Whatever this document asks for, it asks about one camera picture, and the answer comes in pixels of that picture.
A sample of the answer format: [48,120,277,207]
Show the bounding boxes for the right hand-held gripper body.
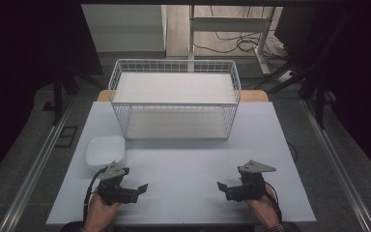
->
[224,159,277,203]

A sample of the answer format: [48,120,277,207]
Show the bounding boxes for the person's checked sleeve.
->
[263,221,294,232]

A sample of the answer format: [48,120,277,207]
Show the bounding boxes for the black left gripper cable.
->
[82,166,109,224]

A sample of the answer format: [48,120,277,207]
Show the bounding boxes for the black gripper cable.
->
[264,181,283,224]
[82,166,109,224]

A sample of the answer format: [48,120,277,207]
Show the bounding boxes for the person's left hand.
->
[83,192,122,232]

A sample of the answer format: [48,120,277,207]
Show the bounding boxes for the black cable loop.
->
[286,140,300,162]

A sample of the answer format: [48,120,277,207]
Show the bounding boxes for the white power strip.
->
[276,70,295,84]

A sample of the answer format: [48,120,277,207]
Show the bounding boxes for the black floor cables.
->
[192,5,291,61]

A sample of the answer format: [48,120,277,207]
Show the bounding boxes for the white cabinet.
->
[81,3,168,54]

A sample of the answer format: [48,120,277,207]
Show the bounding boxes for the metal floor rail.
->
[0,96,75,232]
[300,98,371,232]

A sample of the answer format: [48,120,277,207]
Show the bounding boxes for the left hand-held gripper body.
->
[97,160,140,206]

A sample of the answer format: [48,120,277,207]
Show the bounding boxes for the white metal desk frame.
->
[187,4,277,77]

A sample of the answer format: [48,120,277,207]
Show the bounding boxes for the wooden table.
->
[96,89,271,103]

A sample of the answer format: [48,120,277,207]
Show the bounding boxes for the person's right hand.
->
[244,184,282,230]

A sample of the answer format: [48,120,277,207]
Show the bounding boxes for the black floor plate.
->
[55,125,79,149]

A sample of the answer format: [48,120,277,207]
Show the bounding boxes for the dark curtain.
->
[0,0,104,189]
[273,5,371,187]

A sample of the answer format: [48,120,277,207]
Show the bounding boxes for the black tripod stand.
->
[298,13,352,131]
[51,72,105,127]

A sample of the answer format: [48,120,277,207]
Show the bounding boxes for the white wire basket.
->
[107,58,243,141]

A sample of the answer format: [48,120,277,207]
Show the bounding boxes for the white square plastic container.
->
[84,135,127,172]

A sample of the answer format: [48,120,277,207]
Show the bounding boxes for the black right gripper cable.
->
[264,181,283,224]

